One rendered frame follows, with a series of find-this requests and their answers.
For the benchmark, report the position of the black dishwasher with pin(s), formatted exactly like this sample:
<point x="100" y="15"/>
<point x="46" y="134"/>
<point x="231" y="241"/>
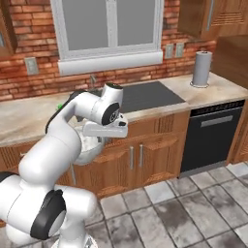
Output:
<point x="210" y="145"/>

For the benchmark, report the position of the wooden drawer front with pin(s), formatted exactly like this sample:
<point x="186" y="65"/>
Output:
<point x="11" y="156"/>

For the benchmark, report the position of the wooden base cabinet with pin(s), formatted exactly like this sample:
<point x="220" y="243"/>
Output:
<point x="240" y="139"/>

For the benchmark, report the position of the wooden wall cupboard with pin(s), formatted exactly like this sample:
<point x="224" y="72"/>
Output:
<point x="7" y="29"/>
<point x="226" y="16"/>

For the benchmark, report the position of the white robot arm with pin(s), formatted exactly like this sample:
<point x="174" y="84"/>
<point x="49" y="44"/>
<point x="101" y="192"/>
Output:
<point x="48" y="151"/>

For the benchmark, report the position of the dark grey sink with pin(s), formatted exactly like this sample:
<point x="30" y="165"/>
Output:
<point x="148" y="95"/>

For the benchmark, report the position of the wooden tall cabinet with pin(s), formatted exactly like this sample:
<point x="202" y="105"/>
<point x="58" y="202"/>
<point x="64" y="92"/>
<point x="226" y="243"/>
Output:
<point x="231" y="59"/>

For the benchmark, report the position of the wooden panel under sink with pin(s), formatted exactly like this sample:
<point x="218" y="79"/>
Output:
<point x="161" y="124"/>

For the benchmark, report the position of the grey wall outlet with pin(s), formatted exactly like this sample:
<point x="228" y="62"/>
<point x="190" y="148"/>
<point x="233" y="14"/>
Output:
<point x="31" y="66"/>
<point x="169" y="51"/>
<point x="179" y="49"/>

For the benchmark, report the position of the wooden cupboard door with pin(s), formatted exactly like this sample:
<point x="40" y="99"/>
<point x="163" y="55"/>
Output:
<point x="113" y="176"/>
<point x="161" y="158"/>

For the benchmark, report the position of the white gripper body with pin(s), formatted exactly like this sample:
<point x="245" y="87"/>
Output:
<point x="103" y="131"/>

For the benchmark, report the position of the green cup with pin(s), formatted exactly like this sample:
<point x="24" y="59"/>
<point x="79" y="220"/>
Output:
<point x="59" y="106"/>

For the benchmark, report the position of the white paper towel roll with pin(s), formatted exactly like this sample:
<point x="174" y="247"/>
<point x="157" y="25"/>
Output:
<point x="201" y="69"/>

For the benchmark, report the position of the white framed window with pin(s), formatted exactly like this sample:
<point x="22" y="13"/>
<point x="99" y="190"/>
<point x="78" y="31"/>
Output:
<point x="109" y="61"/>

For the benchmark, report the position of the metal tap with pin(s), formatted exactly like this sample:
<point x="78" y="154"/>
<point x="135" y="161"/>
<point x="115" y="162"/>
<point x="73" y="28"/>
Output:
<point x="93" y="80"/>

